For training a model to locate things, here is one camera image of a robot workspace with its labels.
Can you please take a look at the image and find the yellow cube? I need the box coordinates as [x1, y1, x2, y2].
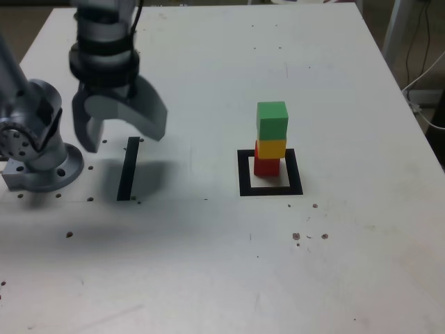
[257, 137, 288, 159]

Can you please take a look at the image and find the white frame post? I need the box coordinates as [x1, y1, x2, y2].
[381, 0, 413, 67]

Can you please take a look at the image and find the black hanging cable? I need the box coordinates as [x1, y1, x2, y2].
[405, 0, 432, 90]

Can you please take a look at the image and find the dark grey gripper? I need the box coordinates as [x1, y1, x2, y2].
[71, 74, 170, 154]

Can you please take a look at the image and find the black tape strip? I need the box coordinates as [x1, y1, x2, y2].
[116, 136, 141, 202]

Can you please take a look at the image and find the green cube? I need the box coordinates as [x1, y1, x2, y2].
[256, 101, 289, 140]

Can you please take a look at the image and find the red cube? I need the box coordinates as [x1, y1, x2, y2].
[253, 141, 281, 177]

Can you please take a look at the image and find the white cable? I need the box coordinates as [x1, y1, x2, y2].
[401, 51, 445, 130]

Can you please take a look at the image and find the black tape square outline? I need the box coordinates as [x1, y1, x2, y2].
[237, 148, 304, 197]

